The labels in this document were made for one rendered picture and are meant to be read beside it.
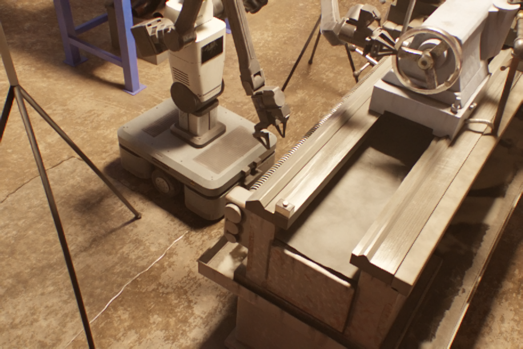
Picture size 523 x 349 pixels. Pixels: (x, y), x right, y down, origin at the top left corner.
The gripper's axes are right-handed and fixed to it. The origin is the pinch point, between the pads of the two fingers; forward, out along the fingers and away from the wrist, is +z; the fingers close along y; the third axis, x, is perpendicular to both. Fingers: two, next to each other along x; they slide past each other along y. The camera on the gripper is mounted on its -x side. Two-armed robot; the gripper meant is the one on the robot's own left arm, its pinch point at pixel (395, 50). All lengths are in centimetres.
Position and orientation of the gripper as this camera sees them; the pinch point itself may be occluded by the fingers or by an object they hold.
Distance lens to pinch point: 194.3
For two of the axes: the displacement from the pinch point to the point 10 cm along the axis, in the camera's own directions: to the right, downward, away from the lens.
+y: 5.4, -5.4, 6.5
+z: 8.4, 4.1, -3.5
